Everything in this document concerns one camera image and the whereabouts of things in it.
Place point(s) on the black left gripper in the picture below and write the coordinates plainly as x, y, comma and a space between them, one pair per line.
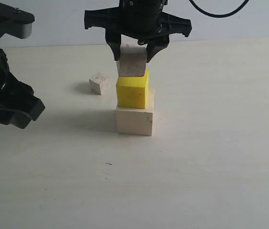
18, 105

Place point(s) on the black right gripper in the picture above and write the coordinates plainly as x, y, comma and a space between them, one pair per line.
143, 20

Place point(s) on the medium wooden cube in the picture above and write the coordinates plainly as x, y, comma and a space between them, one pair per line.
133, 60

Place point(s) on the yellow cube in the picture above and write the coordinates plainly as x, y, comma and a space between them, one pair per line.
132, 92

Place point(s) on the large wooden cube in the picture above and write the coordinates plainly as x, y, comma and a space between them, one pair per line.
135, 121

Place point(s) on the small wooden cube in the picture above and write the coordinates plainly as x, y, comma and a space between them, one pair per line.
99, 83

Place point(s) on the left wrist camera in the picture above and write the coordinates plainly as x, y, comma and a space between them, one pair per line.
15, 22

